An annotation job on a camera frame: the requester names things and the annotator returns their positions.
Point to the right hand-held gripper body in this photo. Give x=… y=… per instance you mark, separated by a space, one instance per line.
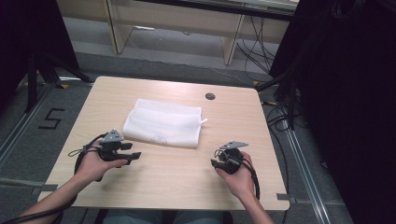
x=232 y=160

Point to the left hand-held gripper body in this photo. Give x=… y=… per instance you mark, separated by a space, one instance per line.
x=110 y=146

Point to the white mesh laundry bag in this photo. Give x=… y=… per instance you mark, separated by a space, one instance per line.
x=162 y=123

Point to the person's right hand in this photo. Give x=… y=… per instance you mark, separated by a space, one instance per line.
x=241 y=180

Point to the person's left hand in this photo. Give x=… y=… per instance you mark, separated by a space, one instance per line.
x=93 y=166

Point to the dark round table grommet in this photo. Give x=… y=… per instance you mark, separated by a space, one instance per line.
x=210 y=96

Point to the person's blue jeans legs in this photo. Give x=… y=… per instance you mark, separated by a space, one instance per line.
x=140 y=217

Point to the grey tape strip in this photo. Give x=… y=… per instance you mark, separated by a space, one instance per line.
x=45 y=188
x=285 y=197

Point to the yellow floor tape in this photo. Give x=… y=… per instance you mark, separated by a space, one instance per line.
x=63 y=86
x=256 y=82
x=268 y=103

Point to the black metal stand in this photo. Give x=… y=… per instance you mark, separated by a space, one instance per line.
x=291 y=102
x=32 y=84

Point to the black curtain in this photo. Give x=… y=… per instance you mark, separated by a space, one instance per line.
x=348 y=93
x=28 y=34

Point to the light wooden desk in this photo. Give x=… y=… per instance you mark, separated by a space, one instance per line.
x=174 y=15

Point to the aluminium floor rail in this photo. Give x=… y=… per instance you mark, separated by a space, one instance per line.
x=21 y=127
x=306 y=174

